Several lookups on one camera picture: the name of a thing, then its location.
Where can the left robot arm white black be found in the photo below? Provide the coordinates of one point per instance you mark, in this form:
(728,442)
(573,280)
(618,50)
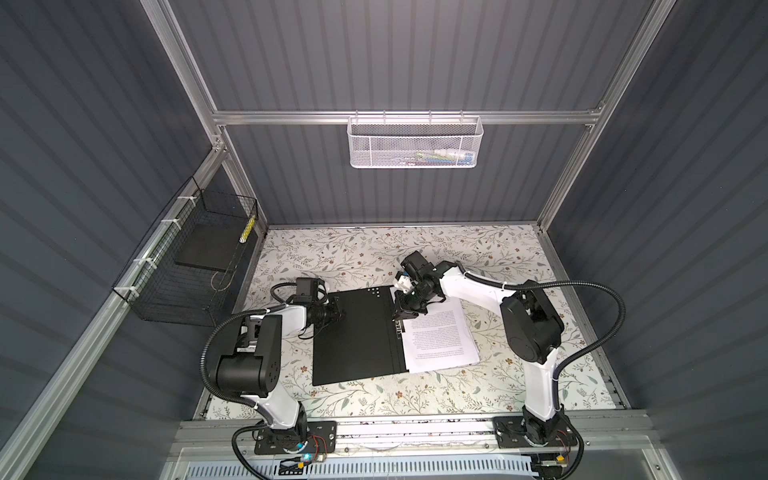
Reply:
(242,358)

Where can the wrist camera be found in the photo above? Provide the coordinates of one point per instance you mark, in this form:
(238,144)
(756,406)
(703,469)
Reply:
(309,290)
(404,282)

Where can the printed paper sheet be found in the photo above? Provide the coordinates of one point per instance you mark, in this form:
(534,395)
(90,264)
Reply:
(439,340)

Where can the black pad in basket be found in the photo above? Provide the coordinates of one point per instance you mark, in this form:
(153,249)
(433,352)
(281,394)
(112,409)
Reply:
(210,247)

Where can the yellow marker in basket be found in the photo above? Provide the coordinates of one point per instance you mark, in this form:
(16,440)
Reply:
(243,238)

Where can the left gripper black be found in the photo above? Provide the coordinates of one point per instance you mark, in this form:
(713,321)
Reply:
(335,312)

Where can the metal folder clip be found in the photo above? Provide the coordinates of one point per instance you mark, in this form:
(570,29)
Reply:
(398,323)

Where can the white wire mesh basket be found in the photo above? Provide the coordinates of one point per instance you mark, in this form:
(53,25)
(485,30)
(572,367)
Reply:
(377,142)

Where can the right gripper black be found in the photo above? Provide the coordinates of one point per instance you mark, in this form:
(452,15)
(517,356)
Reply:
(402,311)

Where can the blue folder with black inside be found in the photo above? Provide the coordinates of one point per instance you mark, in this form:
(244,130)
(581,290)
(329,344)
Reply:
(363,343)

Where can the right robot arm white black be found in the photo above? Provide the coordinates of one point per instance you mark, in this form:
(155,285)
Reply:
(532,326)

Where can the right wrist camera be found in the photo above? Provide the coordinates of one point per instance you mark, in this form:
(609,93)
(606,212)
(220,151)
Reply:
(404,282)

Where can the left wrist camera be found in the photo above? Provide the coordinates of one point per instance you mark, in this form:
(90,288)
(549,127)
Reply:
(309,290)

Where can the black wire basket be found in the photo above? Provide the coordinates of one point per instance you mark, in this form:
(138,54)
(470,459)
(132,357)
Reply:
(190,268)

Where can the pens in white basket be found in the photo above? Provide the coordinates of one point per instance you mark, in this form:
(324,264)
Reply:
(455,157)

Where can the white ventilated cable duct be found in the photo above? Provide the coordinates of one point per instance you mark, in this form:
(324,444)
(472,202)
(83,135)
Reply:
(464,466)

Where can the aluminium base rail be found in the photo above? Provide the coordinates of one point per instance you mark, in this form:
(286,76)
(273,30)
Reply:
(323,436)

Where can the aluminium frame of enclosure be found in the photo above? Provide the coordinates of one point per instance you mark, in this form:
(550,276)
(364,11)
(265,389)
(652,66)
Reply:
(108,107)

